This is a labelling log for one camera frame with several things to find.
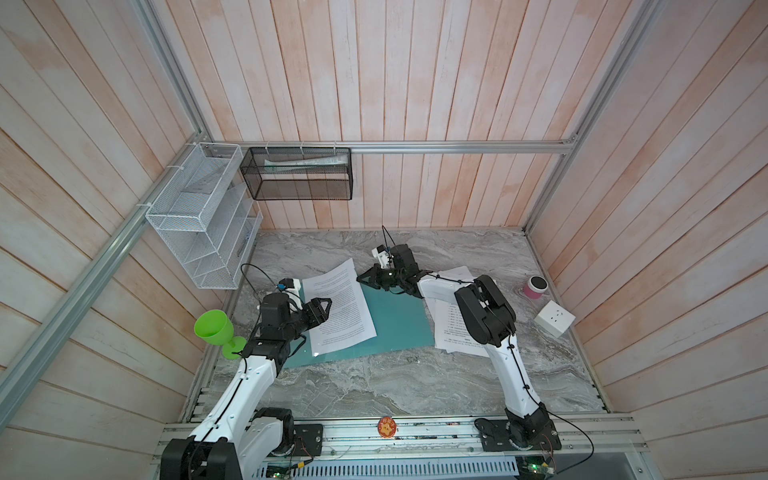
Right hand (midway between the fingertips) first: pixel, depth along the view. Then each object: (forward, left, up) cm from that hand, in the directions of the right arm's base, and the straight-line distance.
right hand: (355, 279), depth 97 cm
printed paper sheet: (-12, +1, -5) cm, 13 cm away
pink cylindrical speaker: (+1, -61, -3) cm, 61 cm away
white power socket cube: (-11, -63, -4) cm, 64 cm away
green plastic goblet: (-21, +36, +7) cm, 43 cm away
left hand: (-15, +7, +7) cm, 18 cm away
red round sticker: (-42, -11, -7) cm, 44 cm away
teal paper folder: (-12, -15, -5) cm, 20 cm away
